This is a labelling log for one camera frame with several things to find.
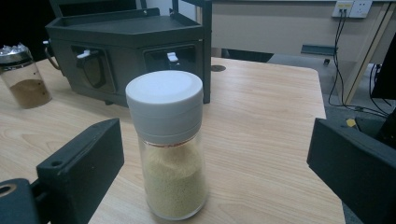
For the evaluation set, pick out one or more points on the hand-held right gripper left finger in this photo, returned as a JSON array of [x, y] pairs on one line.
[[84, 168]]

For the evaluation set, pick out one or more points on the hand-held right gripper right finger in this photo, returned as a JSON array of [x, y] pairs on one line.
[[358, 168]]

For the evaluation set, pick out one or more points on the white-lidded jar of yellow granules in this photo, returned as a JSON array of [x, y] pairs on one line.
[[172, 174]]

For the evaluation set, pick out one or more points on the silver-lidded jar of brown powder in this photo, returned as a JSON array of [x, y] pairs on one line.
[[26, 84]]

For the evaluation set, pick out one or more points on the dark grey spice rack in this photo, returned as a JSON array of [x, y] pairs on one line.
[[130, 62]]

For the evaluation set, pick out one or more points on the yellow tag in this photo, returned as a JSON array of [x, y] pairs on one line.
[[351, 123]]

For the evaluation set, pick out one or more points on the black stand base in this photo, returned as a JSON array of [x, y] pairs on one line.
[[373, 124]]

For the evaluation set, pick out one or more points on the dark monitor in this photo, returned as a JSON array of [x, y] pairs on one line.
[[387, 74]]

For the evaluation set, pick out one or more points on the light wooden board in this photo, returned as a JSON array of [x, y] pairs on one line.
[[362, 59]]

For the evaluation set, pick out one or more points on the dark round table grommet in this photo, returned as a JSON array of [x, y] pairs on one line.
[[218, 68]]

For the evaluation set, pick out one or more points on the grey wall bracket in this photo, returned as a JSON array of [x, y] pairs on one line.
[[317, 49]]

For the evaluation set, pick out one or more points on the white wall socket with plugs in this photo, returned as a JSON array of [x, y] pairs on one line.
[[342, 7]]

